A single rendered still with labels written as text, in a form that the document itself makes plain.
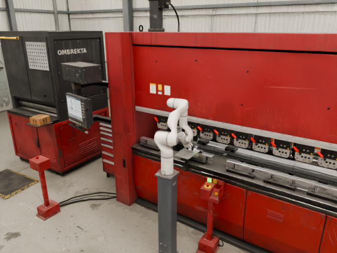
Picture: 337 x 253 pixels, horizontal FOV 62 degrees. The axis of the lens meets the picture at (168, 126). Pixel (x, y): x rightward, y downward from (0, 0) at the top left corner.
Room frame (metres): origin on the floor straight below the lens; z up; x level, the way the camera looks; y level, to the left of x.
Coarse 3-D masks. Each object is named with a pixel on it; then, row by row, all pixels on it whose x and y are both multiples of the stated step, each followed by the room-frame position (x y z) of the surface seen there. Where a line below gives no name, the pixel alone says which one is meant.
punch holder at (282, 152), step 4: (276, 140) 2.50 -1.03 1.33; (280, 140) 2.48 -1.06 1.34; (276, 144) 2.50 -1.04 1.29; (280, 144) 2.48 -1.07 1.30; (284, 144) 2.46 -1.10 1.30; (288, 144) 2.44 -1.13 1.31; (280, 148) 2.47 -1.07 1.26; (284, 148) 2.45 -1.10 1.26; (276, 152) 2.49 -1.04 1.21; (280, 152) 2.47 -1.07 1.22; (284, 152) 2.45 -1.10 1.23; (288, 152) 2.43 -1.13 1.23; (280, 156) 2.47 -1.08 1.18; (284, 156) 2.44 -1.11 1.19; (288, 156) 2.42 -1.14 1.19
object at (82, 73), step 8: (64, 64) 3.37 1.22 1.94; (72, 64) 3.32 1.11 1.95; (80, 64) 3.31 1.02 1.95; (88, 64) 3.31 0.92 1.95; (96, 64) 3.31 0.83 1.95; (64, 72) 3.41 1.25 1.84; (72, 72) 3.25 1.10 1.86; (80, 72) 3.12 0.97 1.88; (88, 72) 3.14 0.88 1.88; (96, 72) 3.21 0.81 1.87; (72, 80) 3.28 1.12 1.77; (80, 80) 3.13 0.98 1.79; (88, 80) 3.14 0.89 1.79; (96, 80) 3.21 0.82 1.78; (80, 88) 3.49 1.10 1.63
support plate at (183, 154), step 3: (183, 150) 3.00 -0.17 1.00; (195, 150) 3.00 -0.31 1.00; (177, 153) 2.92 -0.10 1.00; (180, 153) 2.92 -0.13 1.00; (183, 153) 2.92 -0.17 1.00; (186, 153) 2.92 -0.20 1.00; (189, 153) 2.92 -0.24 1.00; (192, 153) 2.92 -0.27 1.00; (195, 153) 2.92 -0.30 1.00; (177, 156) 2.85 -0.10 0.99; (180, 156) 2.84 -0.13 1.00; (183, 156) 2.84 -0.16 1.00; (186, 156) 2.84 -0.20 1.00; (189, 156) 2.84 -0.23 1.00; (192, 156) 2.85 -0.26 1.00
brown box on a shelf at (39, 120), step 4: (32, 116) 4.02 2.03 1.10; (36, 116) 4.01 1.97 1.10; (40, 116) 4.00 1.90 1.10; (44, 116) 4.02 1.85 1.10; (48, 116) 4.05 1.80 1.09; (32, 120) 3.96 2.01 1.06; (36, 120) 3.92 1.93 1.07; (40, 120) 3.92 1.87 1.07; (44, 120) 3.97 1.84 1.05; (48, 120) 4.04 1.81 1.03; (28, 124) 3.98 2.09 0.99; (32, 124) 3.96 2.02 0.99; (36, 124) 3.93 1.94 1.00; (40, 124) 3.90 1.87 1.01; (44, 124) 3.96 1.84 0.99
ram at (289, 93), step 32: (160, 64) 3.27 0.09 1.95; (192, 64) 3.04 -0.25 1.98; (224, 64) 2.83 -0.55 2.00; (256, 64) 2.65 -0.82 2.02; (288, 64) 2.49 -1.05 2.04; (320, 64) 2.35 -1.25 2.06; (160, 96) 3.28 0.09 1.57; (192, 96) 3.03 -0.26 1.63; (224, 96) 2.82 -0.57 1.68; (256, 96) 2.63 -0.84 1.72; (288, 96) 2.47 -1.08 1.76; (320, 96) 2.33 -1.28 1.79; (224, 128) 2.81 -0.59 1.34; (256, 128) 2.62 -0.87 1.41; (288, 128) 2.45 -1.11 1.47; (320, 128) 2.30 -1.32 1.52
